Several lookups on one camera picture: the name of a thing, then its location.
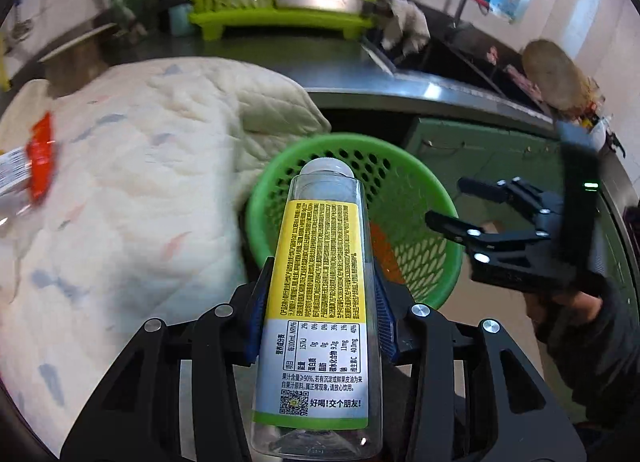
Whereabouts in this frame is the yellow label juice bottle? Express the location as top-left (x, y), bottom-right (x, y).
top-left (252, 158), bottom-right (382, 461)

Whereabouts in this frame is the orange snack wrapper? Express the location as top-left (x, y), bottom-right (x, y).
top-left (26, 111), bottom-right (55, 202)

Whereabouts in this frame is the white blue milk carton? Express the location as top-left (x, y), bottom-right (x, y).
top-left (0, 147), bottom-right (32, 225)

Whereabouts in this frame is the person's right forearm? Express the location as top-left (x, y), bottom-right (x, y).
top-left (537, 285), bottom-right (639, 430)

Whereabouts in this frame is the steel kitchen sink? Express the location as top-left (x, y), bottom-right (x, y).
top-left (368, 30), bottom-right (551, 116)

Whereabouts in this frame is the person's right hand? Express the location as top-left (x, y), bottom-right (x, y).
top-left (524, 291), bottom-right (603, 343)

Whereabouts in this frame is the round wooden cutting board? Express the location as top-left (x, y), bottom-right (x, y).
top-left (522, 39), bottom-right (591, 111)

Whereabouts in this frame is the green plastic mesh basket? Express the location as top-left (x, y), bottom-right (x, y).
top-left (244, 133), bottom-right (462, 309)

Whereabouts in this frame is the white quilted cloth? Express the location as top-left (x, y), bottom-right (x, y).
top-left (1, 57), bottom-right (330, 452)

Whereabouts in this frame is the white dish rag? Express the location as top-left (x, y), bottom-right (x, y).
top-left (381, 0), bottom-right (431, 56)

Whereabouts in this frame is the steel pot with lid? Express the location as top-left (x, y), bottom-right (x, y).
top-left (38, 22), bottom-right (116, 98)

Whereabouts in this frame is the teal cup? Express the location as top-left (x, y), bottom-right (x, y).
top-left (168, 3), bottom-right (194, 37)

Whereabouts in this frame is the green utensil holder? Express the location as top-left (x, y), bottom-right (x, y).
top-left (110, 0), bottom-right (155, 44)

